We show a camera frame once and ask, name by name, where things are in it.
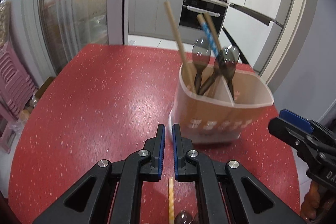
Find plain wooden chopstick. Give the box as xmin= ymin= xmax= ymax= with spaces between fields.
xmin=164 ymin=1 xmax=197 ymax=94
xmin=204 ymin=13 xmax=223 ymax=52

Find black built-in oven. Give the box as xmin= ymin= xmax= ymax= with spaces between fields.
xmin=179 ymin=0 xmax=227 ymax=30

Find yellow patterned chopstick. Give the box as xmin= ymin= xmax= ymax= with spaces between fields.
xmin=168 ymin=177 xmax=176 ymax=224

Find person's right hand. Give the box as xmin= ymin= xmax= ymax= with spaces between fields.
xmin=301 ymin=182 xmax=324 ymax=220

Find clear bag of beige balls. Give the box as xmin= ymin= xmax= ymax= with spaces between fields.
xmin=0 ymin=1 xmax=11 ymax=48

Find grey kitchen cabinet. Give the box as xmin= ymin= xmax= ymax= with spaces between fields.
xmin=129 ymin=0 xmax=184 ymax=43

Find stack of pink stools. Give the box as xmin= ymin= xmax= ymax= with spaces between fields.
xmin=0 ymin=43 xmax=37 ymax=119

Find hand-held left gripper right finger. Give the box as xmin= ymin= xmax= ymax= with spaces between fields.
xmin=172 ymin=123 xmax=307 ymax=224

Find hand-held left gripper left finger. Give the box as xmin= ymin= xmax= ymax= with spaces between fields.
xmin=31 ymin=124 xmax=166 ymax=224

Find sliding glass door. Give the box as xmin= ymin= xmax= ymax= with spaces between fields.
xmin=21 ymin=0 xmax=129 ymax=77

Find single pink plastic stool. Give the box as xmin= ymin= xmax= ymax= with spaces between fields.
xmin=0 ymin=102 xmax=19 ymax=153

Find beige plastic cutlery holder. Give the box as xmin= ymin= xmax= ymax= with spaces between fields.
xmin=168 ymin=63 xmax=274 ymax=146

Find blue patterned chopstick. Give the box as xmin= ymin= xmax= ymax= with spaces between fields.
xmin=197 ymin=14 xmax=219 ymax=58

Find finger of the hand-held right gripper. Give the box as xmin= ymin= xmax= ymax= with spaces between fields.
xmin=268 ymin=117 xmax=313 ymax=153
xmin=279 ymin=109 xmax=315 ymax=134

